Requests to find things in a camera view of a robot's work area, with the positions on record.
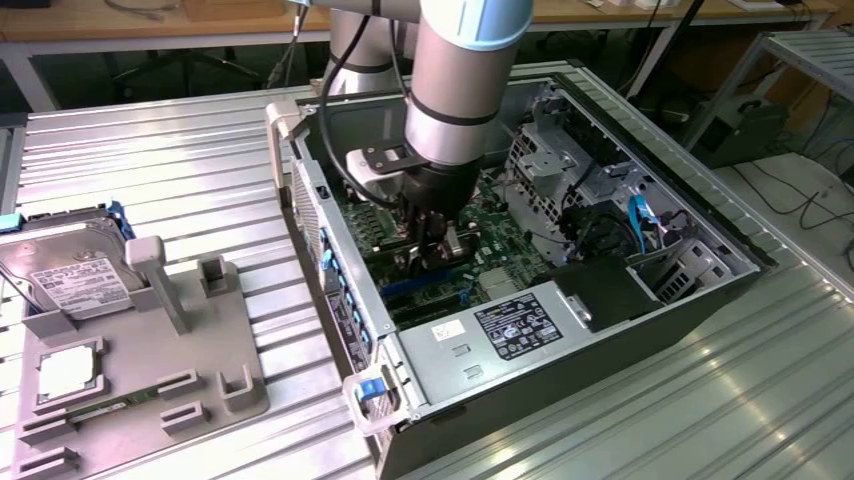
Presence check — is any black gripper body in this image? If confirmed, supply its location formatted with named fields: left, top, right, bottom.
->
left=398, top=157, right=483, bottom=226

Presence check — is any green motherboard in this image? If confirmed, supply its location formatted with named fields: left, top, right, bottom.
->
left=325, top=164, right=568, bottom=331

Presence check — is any silver disk bay cage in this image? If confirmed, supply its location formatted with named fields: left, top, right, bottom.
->
left=504, top=119, right=606, bottom=214

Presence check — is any black plastic air shroud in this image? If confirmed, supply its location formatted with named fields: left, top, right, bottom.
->
left=552, top=253, right=663, bottom=335

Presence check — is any grey power supply unit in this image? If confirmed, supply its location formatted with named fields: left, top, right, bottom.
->
left=396, top=279, right=595, bottom=410

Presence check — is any blue case latch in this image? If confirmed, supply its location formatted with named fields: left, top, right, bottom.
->
left=351, top=379, right=390, bottom=402

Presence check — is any open black PC case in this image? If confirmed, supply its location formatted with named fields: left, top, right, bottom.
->
left=264, top=69, right=780, bottom=480

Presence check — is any black equipment box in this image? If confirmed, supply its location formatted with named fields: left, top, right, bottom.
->
left=704, top=98, right=792, bottom=169

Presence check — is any wooden desk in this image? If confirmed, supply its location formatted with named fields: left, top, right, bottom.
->
left=0, top=0, right=843, bottom=114

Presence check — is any grey parts rack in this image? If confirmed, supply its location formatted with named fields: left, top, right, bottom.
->
left=12, top=234, right=272, bottom=479

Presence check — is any silver hard disk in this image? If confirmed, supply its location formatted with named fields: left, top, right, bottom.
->
left=0, top=217, right=153, bottom=322

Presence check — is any green RAM stick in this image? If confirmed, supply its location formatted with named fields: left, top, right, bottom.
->
left=64, top=389, right=163, bottom=422

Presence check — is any silver CPU chip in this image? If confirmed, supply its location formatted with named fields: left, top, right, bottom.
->
left=36, top=346, right=96, bottom=400

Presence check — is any metal slat side table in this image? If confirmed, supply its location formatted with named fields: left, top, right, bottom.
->
left=679, top=28, right=854, bottom=147

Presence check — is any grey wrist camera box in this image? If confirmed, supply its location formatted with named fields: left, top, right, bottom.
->
left=344, top=143, right=428, bottom=207

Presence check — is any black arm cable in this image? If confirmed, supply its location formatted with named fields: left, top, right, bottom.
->
left=316, top=14, right=402, bottom=209

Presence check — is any blue SATA wire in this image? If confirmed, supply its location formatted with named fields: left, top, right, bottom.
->
left=624, top=193, right=654, bottom=257

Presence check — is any grey hanging cable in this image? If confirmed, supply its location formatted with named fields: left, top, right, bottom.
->
left=264, top=0, right=313, bottom=90

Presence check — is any blue disk carrier frame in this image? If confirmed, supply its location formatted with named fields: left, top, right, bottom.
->
left=0, top=199, right=139, bottom=246

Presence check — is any black floor cable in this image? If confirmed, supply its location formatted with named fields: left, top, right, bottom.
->
left=726, top=159, right=854, bottom=219

